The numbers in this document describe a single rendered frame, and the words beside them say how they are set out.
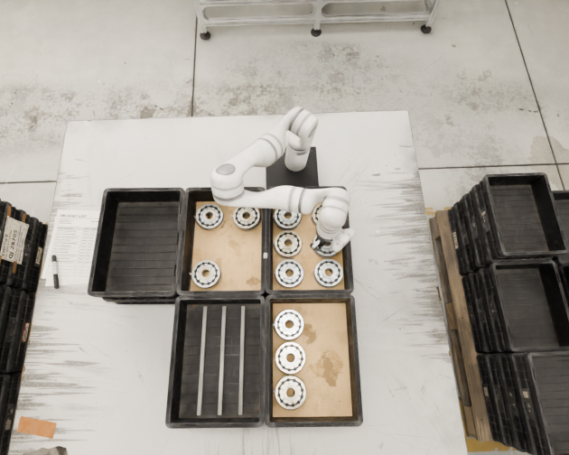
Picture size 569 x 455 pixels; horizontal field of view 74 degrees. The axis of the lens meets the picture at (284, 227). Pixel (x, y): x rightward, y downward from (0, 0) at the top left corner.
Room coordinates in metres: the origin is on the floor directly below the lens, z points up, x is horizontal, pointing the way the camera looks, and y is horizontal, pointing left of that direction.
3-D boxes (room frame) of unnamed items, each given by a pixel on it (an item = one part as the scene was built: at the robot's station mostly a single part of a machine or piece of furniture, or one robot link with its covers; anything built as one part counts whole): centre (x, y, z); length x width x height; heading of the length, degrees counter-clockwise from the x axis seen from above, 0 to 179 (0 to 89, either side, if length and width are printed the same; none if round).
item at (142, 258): (0.40, 0.52, 0.87); 0.40 x 0.30 x 0.11; 1
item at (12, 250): (0.56, 1.34, 0.41); 0.31 x 0.02 x 0.16; 2
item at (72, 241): (0.45, 0.86, 0.70); 0.33 x 0.23 x 0.01; 2
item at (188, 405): (0.01, 0.21, 0.87); 0.40 x 0.30 x 0.11; 1
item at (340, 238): (0.38, -0.15, 1.12); 0.11 x 0.09 x 0.06; 46
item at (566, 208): (0.66, -1.50, 0.26); 0.40 x 0.30 x 0.23; 2
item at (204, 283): (0.30, 0.28, 0.86); 0.10 x 0.10 x 0.01
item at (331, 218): (0.38, -0.13, 1.22); 0.09 x 0.07 x 0.15; 165
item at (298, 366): (0.01, -0.02, 0.86); 0.10 x 0.10 x 0.01
